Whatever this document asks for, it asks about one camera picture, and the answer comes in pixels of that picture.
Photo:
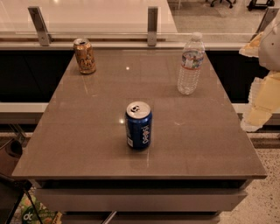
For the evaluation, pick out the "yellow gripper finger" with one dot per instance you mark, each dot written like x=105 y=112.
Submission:
x=263 y=101
x=251 y=48

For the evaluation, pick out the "clear plastic water bottle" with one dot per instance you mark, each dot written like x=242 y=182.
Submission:
x=191 y=64

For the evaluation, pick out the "blue pepsi can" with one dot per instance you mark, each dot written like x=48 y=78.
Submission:
x=138 y=121

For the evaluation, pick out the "orange soda can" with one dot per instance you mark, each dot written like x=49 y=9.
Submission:
x=84 y=55

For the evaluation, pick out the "grey table drawer front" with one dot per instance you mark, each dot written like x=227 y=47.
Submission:
x=140 y=200

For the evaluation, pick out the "green snack bag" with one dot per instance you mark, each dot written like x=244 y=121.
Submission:
x=34 y=212

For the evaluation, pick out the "right metal railing post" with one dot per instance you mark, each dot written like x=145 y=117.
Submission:
x=268 y=16

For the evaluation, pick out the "metal railing post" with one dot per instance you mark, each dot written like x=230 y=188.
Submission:
x=44 y=38
x=268 y=16
x=152 y=25

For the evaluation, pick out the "middle metal railing post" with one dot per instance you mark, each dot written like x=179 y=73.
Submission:
x=152 y=25

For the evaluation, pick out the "left metal railing post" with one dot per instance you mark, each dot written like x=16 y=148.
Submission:
x=44 y=38

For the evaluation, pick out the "black chair frame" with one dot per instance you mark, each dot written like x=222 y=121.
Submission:
x=11 y=193

